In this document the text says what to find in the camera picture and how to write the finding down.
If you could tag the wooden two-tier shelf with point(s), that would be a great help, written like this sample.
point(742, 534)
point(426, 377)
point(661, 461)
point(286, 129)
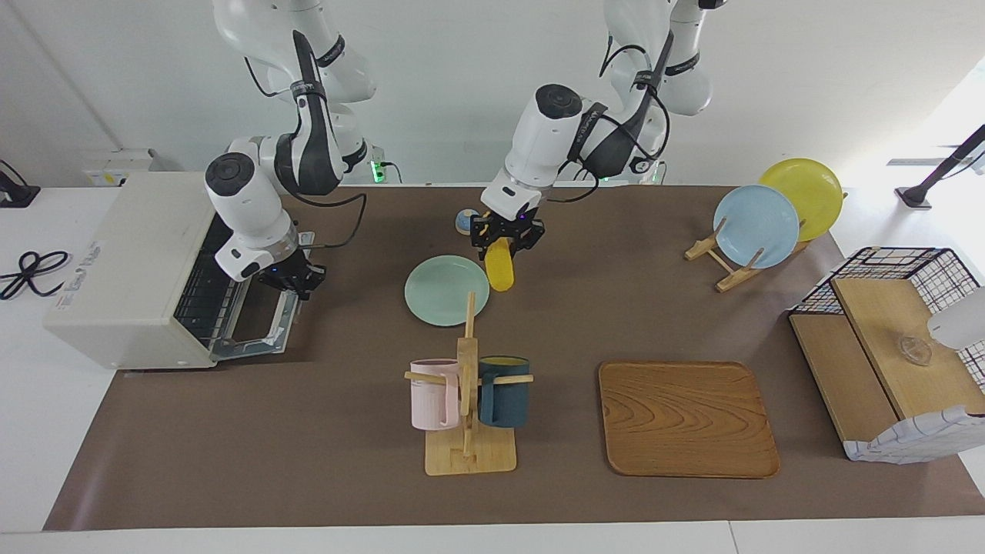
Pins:
point(869, 331)

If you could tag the wooden serving tray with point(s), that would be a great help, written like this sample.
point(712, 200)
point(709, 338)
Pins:
point(685, 419)

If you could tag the yellow corn cob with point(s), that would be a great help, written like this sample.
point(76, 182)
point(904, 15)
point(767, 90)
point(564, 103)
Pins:
point(501, 271)

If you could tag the wooden plate rack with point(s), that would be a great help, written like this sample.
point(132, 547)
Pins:
point(727, 277)

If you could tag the white power box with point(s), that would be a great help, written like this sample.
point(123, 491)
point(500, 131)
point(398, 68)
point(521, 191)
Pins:
point(123, 165)

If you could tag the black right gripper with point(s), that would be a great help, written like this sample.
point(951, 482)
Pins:
point(292, 271)

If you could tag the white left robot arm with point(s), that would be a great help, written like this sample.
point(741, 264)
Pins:
point(539, 146)

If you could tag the pale green plate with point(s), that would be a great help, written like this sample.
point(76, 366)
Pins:
point(442, 296)

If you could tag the pink mug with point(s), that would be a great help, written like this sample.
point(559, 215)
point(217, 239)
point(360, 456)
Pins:
point(431, 400)

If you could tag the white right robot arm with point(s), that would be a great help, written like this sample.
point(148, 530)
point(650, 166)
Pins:
point(246, 200)

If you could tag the dark teal mug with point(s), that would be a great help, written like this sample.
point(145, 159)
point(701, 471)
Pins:
point(504, 400)

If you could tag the light blue plate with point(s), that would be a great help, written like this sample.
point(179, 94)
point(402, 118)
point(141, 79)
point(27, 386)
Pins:
point(754, 227)

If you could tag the wooden mug tree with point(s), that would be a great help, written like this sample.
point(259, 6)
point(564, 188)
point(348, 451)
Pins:
point(469, 454)

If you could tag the clear glass cup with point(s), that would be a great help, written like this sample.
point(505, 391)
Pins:
point(916, 351)

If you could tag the black camera stand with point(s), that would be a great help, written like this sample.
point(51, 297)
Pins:
point(935, 177)

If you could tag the white blurred rounded object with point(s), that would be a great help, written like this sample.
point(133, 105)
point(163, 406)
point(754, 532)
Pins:
point(960, 319)

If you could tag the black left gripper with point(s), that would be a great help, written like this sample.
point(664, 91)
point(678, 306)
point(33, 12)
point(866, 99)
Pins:
point(508, 223)

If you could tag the yellow plate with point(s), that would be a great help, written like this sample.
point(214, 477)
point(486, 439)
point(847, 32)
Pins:
point(816, 192)

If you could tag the glass oven door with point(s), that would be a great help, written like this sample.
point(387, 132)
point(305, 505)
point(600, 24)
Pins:
point(287, 319)

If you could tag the cream toaster oven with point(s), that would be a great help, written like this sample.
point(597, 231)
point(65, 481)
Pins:
point(131, 261)

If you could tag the brown table mat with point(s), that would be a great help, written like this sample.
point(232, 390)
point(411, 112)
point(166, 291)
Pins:
point(346, 431)

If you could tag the black stand base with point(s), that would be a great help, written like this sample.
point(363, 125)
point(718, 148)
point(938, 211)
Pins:
point(17, 194)

